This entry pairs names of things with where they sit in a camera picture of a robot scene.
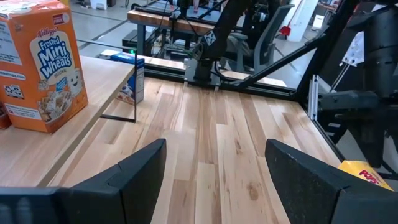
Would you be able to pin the black metal rig frame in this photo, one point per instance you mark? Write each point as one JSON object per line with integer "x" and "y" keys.
{"x": 323, "y": 53}

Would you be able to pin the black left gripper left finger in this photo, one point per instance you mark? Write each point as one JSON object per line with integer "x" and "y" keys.
{"x": 87, "y": 205}

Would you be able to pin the blue Frosted Flakes cereal box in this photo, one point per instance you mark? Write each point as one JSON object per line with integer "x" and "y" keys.
{"x": 127, "y": 59}

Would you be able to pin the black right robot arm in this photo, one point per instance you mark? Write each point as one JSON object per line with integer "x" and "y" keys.
{"x": 217, "y": 34}

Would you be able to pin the silver aluminium bracket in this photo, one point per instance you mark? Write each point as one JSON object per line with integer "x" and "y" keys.
{"x": 312, "y": 98}

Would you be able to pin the black device with green light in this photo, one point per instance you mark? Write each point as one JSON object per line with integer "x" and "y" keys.
{"x": 130, "y": 43}

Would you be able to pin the yellow Pops cereal box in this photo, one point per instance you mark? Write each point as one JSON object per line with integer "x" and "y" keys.
{"x": 357, "y": 169}

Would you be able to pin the wooden workbench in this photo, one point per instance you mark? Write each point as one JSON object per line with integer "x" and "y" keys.
{"x": 168, "y": 20}

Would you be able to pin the wooden shelf with black frame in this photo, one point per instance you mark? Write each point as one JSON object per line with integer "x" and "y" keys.
{"x": 102, "y": 81}

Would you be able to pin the grey office chair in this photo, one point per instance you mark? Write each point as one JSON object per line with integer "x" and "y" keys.
{"x": 267, "y": 34}

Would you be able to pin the red dustpan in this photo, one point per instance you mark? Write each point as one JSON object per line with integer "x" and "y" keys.
{"x": 284, "y": 30}

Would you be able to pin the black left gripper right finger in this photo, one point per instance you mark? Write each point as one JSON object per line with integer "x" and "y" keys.
{"x": 326, "y": 202}

